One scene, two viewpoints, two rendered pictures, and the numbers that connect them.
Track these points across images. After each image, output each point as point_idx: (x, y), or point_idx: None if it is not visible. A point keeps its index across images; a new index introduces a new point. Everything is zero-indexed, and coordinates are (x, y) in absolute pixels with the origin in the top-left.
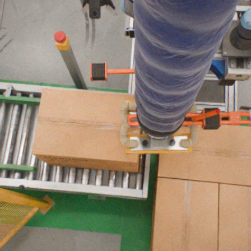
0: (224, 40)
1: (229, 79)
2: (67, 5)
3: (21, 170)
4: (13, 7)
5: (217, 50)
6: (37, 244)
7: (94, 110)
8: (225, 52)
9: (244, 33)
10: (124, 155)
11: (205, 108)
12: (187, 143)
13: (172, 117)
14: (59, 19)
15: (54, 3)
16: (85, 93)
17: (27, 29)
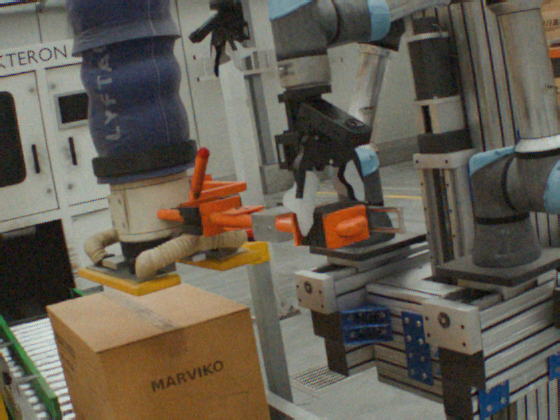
0: (469, 255)
1: (433, 341)
2: (431, 407)
3: (50, 407)
4: (359, 387)
5: None
6: None
7: (167, 300)
8: (445, 264)
9: (474, 200)
10: (100, 340)
11: (221, 197)
12: (141, 253)
13: (82, 36)
14: (398, 415)
15: (417, 399)
16: (190, 288)
17: (343, 409)
